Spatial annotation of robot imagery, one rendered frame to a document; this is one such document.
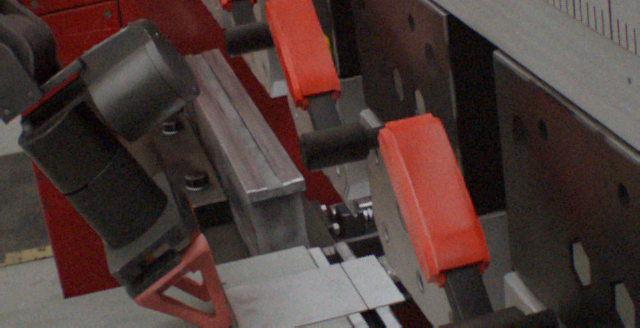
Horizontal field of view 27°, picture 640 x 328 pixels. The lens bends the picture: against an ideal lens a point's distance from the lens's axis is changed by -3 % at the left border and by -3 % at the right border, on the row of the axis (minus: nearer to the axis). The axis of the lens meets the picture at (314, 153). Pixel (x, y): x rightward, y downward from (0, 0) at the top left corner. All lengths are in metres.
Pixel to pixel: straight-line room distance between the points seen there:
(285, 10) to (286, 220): 0.73
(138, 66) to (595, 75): 0.57
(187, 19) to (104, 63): 0.92
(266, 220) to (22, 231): 2.52
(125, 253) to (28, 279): 2.63
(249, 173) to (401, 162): 0.91
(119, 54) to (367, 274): 0.28
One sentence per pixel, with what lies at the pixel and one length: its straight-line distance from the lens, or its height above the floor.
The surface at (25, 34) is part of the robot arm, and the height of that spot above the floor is 1.25.
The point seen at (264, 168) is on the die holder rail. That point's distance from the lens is 1.39.
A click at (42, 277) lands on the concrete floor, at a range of 3.58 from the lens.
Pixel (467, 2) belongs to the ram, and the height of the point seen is 1.35.
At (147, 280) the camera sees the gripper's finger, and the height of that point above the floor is 1.07.
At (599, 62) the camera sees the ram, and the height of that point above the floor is 1.36.
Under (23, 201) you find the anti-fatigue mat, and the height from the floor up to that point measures 0.01.
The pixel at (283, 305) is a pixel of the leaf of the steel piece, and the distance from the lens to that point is 1.04.
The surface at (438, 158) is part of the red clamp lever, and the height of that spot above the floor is 1.31.
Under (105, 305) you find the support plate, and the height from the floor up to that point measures 1.00.
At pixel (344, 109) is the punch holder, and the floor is 1.24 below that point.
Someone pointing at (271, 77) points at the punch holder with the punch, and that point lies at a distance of 0.93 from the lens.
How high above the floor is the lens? 1.49
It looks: 22 degrees down
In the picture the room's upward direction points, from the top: 8 degrees counter-clockwise
